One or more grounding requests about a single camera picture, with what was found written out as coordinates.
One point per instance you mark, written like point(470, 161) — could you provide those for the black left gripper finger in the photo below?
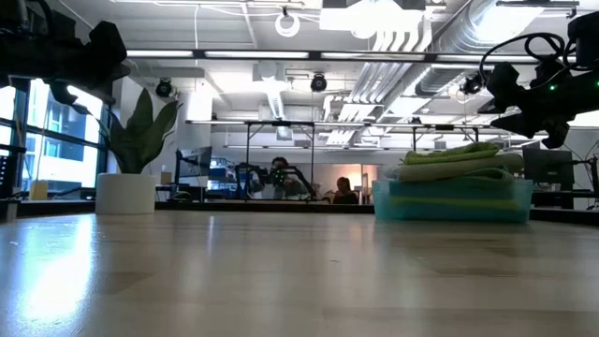
point(110, 47)
point(63, 93)

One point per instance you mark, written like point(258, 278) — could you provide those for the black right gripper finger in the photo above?
point(503, 82)
point(529, 126)

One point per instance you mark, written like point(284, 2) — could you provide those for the lime green microfiber towel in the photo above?
point(449, 154)

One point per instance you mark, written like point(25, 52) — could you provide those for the blue towel with white label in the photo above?
point(444, 215)

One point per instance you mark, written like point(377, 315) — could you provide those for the black background robot arm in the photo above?
point(243, 175)
point(304, 180)

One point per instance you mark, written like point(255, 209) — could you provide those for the black computer monitor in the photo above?
point(548, 168)

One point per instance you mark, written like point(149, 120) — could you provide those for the yellow container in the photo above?
point(39, 191)

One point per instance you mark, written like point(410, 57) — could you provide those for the snake plant in white pot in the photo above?
point(124, 194)

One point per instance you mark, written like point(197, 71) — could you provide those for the angled black monitor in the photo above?
point(194, 161)

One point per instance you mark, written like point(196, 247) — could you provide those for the long ceiling light bar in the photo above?
point(257, 54)

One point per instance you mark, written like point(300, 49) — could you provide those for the translucent green plastic bin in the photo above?
point(381, 201)

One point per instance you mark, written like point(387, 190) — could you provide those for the person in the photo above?
point(345, 192)
point(281, 162)

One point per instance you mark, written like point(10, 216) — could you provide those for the black ceiling camera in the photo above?
point(164, 87)
point(318, 83)
point(470, 84)

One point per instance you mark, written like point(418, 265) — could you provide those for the silver ceiling air duct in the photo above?
point(468, 47)

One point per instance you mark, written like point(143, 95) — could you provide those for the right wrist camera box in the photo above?
point(585, 37)

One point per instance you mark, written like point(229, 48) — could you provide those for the black background gantry frame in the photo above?
point(414, 145)

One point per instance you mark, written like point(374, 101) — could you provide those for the black aluminium table frame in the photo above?
point(234, 206)

